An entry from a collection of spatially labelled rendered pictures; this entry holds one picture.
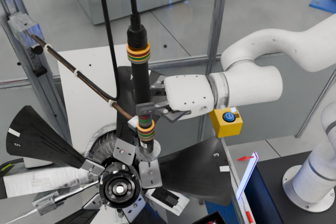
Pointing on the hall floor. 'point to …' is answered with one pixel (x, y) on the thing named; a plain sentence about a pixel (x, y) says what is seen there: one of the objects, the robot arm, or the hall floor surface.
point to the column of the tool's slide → (59, 120)
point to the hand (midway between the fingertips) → (143, 101)
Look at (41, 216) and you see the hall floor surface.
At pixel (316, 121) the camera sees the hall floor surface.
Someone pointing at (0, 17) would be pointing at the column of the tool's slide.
